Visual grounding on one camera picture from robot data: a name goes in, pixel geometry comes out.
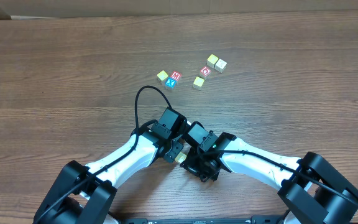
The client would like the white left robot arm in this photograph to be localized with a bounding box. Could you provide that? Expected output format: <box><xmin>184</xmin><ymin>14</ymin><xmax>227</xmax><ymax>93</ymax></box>
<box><xmin>34</xmin><ymin>127</ymin><xmax>183</xmax><ymax>223</ymax></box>

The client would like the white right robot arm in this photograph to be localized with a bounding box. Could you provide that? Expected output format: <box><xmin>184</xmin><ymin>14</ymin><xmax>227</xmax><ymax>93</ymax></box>
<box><xmin>181</xmin><ymin>132</ymin><xmax>358</xmax><ymax>223</ymax></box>

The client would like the blue X letter block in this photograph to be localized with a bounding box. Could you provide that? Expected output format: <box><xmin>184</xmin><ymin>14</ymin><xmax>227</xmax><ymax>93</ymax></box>
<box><xmin>165</xmin><ymin>78</ymin><xmax>177</xmax><ymax>91</ymax></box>

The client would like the yellow top turtle block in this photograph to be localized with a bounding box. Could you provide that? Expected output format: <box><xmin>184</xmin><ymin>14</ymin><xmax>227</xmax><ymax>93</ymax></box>
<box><xmin>193</xmin><ymin>77</ymin><xmax>205</xmax><ymax>90</ymax></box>

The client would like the yellow top squirrel block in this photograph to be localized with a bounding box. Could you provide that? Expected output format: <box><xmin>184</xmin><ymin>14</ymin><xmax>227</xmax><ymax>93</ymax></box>
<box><xmin>157</xmin><ymin>70</ymin><xmax>169</xmax><ymax>85</ymax></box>

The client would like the red M letter block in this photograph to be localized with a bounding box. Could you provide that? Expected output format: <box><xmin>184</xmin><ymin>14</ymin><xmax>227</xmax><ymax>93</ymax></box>
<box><xmin>170</xmin><ymin>71</ymin><xmax>182</xmax><ymax>83</ymax></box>

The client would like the red framed symbol block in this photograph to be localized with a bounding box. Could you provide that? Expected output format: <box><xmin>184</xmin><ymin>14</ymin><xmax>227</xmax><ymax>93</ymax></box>
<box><xmin>199</xmin><ymin>66</ymin><xmax>212</xmax><ymax>79</ymax></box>

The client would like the plain wood picture block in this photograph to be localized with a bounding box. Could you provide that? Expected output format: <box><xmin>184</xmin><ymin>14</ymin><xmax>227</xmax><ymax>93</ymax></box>
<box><xmin>214</xmin><ymin>58</ymin><xmax>227</xmax><ymax>73</ymax></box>

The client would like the yellow top far block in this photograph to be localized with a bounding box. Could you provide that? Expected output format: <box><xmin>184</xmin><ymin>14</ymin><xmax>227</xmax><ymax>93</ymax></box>
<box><xmin>206</xmin><ymin>54</ymin><xmax>219</xmax><ymax>68</ymax></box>

